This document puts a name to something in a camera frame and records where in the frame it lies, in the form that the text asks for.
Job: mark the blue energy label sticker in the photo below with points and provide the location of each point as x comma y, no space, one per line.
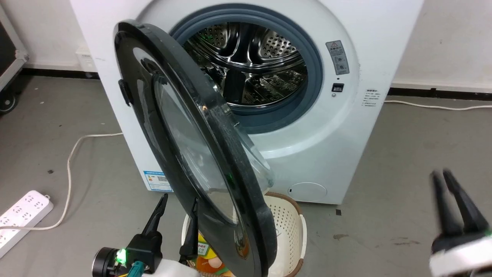
157,181

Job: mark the stainless steel washer drum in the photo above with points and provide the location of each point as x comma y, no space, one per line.
246,57

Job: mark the white wall outlet box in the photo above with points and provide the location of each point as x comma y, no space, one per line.
86,59

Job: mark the black round glass washer door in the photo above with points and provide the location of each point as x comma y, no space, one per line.
246,184

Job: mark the grey rubber door gasket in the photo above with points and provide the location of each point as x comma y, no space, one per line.
313,77

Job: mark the black door lock slot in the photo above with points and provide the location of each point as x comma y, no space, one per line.
338,87

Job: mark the white power strip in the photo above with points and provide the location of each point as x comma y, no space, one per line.
21,215

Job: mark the black cylinder with green light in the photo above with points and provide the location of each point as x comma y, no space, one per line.
103,263

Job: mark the white perforated laundry basket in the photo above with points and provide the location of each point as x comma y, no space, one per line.
289,231

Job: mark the white front-load washing machine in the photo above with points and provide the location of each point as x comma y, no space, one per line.
326,154

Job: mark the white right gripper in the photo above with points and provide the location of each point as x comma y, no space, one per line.
461,256

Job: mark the grey warning sticker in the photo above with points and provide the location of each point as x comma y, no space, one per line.
338,57

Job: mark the colourful packet in basket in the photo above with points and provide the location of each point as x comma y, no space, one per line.
209,264

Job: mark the small printed text label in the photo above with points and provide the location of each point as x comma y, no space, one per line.
371,97

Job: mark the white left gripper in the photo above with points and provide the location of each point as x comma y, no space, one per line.
173,269

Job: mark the round white filter cover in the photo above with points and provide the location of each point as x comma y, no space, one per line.
307,191

